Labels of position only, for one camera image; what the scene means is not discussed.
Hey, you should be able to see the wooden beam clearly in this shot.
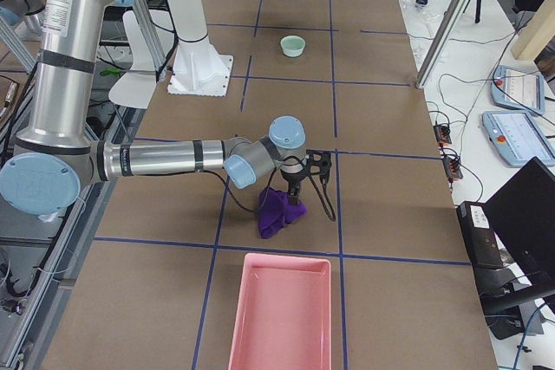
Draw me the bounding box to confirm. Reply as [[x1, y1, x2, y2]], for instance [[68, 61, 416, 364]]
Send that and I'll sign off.
[[512, 0, 555, 61]]

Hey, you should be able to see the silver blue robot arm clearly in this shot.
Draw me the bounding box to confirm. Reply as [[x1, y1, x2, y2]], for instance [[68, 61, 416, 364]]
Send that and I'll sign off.
[[1, 0, 313, 215]]

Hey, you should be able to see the purple cloth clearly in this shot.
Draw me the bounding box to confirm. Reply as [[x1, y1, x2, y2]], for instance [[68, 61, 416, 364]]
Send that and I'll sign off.
[[258, 187, 308, 239]]

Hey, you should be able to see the black monitor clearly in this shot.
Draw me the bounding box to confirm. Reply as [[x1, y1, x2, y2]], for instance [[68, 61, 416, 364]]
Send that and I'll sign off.
[[482, 157, 554, 313]]

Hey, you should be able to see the black electronics box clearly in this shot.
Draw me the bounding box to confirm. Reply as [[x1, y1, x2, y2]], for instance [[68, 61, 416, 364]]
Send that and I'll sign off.
[[456, 201, 504, 269]]

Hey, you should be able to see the pink plastic tray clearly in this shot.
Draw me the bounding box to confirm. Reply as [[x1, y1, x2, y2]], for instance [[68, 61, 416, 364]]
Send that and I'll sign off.
[[228, 253, 332, 369]]

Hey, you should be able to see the upper orange connector block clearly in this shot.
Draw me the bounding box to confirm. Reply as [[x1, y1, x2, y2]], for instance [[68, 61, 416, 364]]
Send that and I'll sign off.
[[433, 124, 452, 147]]

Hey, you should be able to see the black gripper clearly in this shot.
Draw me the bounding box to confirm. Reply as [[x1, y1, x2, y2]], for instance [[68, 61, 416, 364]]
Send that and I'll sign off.
[[280, 159, 307, 205]]

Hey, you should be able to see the teach pendant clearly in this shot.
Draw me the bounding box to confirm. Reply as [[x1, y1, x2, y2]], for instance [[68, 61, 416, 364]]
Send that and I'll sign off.
[[481, 110, 554, 167], [491, 65, 545, 115]]

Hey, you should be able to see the light green bowl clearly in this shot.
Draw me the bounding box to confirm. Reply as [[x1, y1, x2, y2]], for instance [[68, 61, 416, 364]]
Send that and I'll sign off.
[[280, 36, 306, 58]]

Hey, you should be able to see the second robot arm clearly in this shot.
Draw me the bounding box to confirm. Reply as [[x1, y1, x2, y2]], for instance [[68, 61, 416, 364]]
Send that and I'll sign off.
[[1, 0, 44, 33]]

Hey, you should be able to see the lower orange connector block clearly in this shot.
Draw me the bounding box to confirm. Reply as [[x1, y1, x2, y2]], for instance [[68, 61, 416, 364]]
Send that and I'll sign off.
[[442, 155, 463, 181]]

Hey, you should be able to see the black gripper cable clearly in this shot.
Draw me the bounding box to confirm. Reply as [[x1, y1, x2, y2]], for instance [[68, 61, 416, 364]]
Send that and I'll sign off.
[[207, 155, 337, 222]]

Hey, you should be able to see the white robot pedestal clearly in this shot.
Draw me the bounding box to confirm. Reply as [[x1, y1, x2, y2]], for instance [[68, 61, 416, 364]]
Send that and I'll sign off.
[[167, 0, 233, 97]]

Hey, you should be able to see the lower teach pendant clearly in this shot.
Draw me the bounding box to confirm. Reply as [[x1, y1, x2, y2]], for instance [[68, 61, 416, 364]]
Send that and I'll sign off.
[[481, 110, 554, 167]]

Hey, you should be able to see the orange connector block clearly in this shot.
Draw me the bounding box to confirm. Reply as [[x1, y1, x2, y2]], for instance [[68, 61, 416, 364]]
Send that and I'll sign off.
[[433, 124, 452, 147], [442, 155, 463, 181]]

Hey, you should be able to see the aluminium frame post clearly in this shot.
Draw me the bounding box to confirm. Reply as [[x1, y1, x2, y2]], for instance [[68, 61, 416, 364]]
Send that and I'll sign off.
[[415, 0, 469, 89]]

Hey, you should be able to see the upper teach pendant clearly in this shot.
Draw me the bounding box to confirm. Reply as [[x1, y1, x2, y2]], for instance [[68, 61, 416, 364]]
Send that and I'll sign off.
[[491, 65, 545, 115]]

